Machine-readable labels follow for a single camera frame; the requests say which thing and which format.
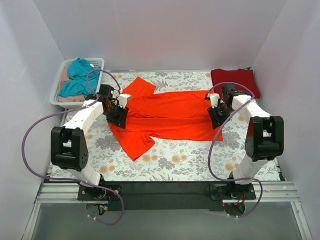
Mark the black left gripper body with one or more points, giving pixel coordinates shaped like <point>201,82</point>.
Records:
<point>117,116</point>

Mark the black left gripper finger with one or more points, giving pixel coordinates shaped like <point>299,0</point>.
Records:
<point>122,117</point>
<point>115,120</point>

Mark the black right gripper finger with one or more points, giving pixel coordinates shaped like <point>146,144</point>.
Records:
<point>215,117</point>
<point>225,113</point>

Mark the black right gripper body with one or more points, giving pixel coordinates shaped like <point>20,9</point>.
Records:
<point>217,117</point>

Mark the orange t-shirt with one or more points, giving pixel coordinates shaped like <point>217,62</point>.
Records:
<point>176,115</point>

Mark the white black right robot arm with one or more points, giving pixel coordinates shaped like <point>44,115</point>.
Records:
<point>264,139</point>

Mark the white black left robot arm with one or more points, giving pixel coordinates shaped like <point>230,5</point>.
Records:
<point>68,148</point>

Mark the folded dark red t-shirt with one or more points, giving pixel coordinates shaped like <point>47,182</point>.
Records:
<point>244,77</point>

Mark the teal t-shirt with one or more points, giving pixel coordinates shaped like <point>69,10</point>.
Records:
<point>76,79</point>

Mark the white plastic laundry basket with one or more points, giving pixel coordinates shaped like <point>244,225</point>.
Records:
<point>98,63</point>

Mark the pink t-shirt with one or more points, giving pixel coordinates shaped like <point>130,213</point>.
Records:
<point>63,79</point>

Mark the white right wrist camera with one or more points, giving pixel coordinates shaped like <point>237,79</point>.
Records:
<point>213,98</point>

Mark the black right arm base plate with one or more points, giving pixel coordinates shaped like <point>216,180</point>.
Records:
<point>230,191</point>

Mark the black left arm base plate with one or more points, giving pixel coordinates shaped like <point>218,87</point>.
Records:
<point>86,193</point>

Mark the aluminium rail frame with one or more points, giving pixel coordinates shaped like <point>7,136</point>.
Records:
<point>168,211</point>

